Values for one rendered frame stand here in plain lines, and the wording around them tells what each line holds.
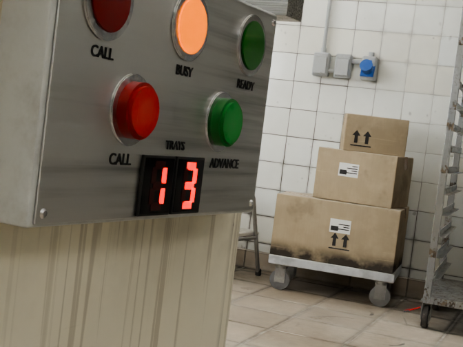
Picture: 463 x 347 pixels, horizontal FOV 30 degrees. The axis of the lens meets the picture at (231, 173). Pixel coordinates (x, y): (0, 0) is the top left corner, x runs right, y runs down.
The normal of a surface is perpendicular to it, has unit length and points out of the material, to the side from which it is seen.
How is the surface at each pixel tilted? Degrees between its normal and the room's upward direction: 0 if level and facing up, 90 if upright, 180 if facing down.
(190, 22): 90
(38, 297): 90
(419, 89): 90
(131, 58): 90
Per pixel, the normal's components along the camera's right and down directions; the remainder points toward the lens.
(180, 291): 0.88, 0.13
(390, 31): -0.37, 0.00
